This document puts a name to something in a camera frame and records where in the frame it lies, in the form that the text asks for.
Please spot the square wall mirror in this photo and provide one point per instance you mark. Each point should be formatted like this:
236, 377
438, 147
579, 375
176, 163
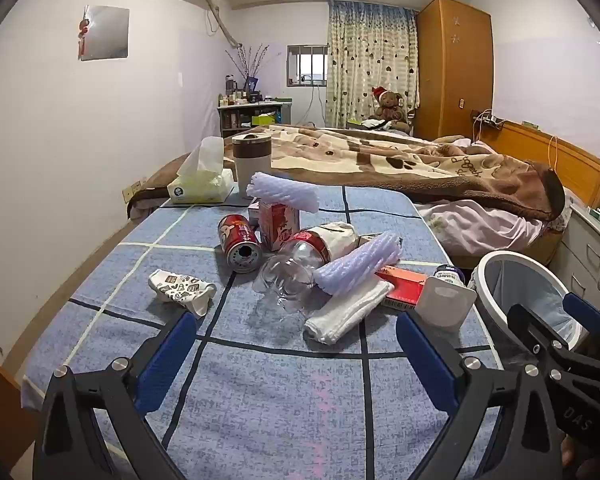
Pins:
105, 32

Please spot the blue checked cloth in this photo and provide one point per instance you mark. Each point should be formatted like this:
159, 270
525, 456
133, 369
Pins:
280, 400

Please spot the grey nightstand with drawers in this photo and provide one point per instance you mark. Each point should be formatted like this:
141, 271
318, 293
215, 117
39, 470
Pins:
585, 247

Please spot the white round trash bin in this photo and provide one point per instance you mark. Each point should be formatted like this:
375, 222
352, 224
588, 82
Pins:
525, 287

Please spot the white tissue box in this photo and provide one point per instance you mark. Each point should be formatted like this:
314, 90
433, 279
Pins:
200, 187

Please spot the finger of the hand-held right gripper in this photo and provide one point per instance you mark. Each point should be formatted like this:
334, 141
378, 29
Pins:
582, 312
532, 330

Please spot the flat red box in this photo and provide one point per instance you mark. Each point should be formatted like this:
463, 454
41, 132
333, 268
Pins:
405, 285

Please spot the red drink carton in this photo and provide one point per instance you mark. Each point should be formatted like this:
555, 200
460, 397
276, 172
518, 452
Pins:
275, 225

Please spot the wrapped air conditioner pipe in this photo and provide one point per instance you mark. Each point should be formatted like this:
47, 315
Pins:
220, 17

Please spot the wall socket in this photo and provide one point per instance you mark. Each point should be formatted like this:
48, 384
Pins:
134, 190

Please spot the white folded towel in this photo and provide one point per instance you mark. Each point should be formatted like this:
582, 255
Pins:
345, 310

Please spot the crumpled printed wrapper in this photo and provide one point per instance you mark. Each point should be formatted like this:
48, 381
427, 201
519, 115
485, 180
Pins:
180, 287

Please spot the brown teddy bear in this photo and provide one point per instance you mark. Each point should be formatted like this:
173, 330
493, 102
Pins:
387, 105

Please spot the pink quilt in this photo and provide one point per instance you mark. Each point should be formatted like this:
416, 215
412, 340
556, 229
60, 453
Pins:
480, 225

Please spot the clear plastic bottle red label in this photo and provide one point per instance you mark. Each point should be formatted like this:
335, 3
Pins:
290, 272

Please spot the cluttered desk shelf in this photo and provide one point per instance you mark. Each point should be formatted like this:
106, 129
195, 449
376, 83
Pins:
250, 115

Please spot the red soda can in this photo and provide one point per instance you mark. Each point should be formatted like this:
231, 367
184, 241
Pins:
235, 240

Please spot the orange wooden wardrobe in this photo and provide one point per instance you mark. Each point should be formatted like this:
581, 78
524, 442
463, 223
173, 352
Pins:
450, 70

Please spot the barred window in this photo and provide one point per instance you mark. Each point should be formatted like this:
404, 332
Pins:
307, 62

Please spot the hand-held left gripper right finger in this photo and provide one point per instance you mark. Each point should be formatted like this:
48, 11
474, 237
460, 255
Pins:
425, 355

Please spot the small bottle blue cap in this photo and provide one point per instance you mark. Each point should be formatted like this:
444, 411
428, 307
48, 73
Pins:
447, 272

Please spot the brown printed blanket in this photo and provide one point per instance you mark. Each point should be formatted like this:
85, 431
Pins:
380, 165

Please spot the green flat box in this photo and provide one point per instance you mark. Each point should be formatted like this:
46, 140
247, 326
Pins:
360, 121

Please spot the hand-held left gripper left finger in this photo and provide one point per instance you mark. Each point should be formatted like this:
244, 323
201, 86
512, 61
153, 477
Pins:
167, 355

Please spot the white brown cylindrical container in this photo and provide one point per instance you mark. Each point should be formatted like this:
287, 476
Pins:
252, 165

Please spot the vase with purple branches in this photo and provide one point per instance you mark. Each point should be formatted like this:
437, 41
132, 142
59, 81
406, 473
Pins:
247, 67

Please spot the white plastic piece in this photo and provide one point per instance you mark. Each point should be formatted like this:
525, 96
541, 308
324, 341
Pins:
445, 305

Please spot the purple foam net sleeve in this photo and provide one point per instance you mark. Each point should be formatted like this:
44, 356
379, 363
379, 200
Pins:
285, 190
355, 265

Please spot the patterned curtain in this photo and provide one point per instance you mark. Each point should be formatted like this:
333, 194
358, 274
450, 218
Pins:
365, 60

